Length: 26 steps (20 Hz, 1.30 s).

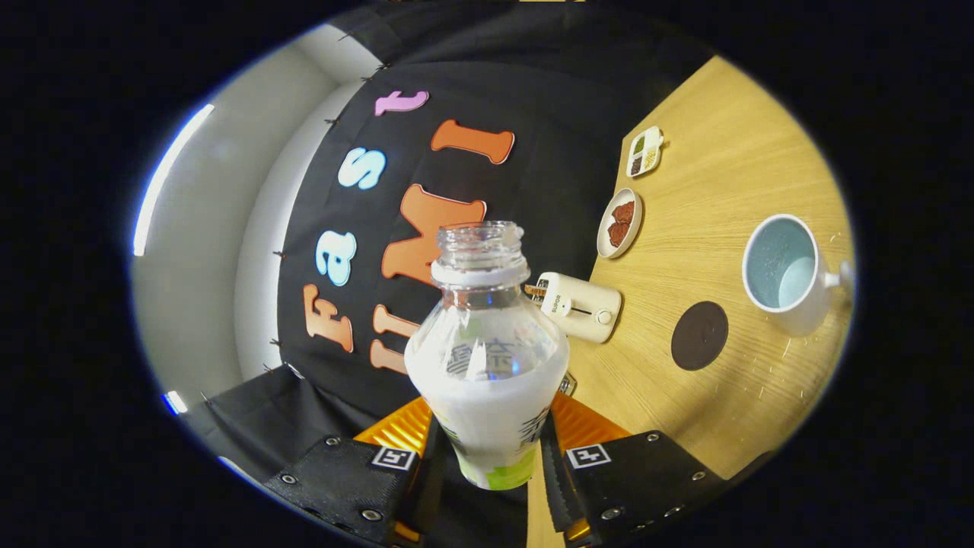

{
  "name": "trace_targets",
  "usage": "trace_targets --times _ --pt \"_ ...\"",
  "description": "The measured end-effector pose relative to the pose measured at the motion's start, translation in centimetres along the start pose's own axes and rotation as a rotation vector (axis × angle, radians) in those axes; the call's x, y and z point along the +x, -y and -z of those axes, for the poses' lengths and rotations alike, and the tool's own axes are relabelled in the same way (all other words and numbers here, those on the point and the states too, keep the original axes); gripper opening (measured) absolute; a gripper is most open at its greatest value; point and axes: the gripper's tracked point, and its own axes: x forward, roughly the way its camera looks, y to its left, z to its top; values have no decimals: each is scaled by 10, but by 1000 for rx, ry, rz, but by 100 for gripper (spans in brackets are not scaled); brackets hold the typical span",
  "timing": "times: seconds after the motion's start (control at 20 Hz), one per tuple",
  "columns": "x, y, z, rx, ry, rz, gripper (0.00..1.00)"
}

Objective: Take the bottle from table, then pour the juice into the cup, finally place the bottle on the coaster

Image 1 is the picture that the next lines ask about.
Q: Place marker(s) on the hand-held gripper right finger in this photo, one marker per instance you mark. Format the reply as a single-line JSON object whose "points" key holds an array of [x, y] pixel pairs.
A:
{"points": [[555, 487]]}

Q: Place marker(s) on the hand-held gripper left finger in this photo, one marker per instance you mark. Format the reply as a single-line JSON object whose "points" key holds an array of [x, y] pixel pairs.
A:
{"points": [[432, 487]]}

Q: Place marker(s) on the clear plastic juice bottle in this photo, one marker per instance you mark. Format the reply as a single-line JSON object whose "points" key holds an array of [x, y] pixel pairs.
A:
{"points": [[487, 396]]}

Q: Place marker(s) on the dark brown round coaster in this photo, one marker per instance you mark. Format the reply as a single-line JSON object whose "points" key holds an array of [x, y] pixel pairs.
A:
{"points": [[700, 335]]}

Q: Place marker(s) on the white cup with blue inside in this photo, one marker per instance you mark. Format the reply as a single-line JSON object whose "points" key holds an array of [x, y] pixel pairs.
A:
{"points": [[784, 262]]}

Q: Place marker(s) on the white toaster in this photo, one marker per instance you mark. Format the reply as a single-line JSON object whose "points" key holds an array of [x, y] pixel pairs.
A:
{"points": [[582, 308]]}

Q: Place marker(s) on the toast slice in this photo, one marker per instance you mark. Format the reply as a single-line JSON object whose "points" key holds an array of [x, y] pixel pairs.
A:
{"points": [[535, 290]]}

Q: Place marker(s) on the white round plate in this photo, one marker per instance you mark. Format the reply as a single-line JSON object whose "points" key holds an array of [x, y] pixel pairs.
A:
{"points": [[607, 242]]}

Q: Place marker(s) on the brown meat piece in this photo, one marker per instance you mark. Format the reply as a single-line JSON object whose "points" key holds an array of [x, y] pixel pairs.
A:
{"points": [[624, 212], [618, 234]]}

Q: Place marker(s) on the ceiling light strip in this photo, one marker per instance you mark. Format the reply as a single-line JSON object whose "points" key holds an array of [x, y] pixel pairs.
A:
{"points": [[163, 183], [175, 402]]}

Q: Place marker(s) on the white divided dish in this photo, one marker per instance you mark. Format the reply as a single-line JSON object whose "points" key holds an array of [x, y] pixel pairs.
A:
{"points": [[647, 152]]}

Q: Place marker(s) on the wooden table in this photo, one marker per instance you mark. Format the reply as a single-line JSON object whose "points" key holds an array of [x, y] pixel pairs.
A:
{"points": [[723, 152]]}

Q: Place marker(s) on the black backdrop cloth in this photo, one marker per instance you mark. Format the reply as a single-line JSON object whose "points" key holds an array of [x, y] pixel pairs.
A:
{"points": [[548, 91]]}

